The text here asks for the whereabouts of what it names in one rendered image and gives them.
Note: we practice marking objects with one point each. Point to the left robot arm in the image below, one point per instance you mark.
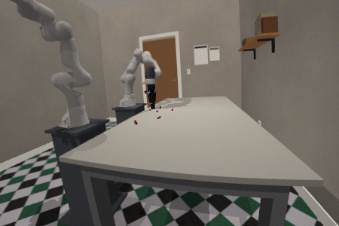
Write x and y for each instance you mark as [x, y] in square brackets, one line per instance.
[152, 71]

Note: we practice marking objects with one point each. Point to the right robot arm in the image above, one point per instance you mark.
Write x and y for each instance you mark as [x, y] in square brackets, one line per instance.
[61, 31]

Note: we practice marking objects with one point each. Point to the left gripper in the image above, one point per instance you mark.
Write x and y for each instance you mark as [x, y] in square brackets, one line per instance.
[151, 95]

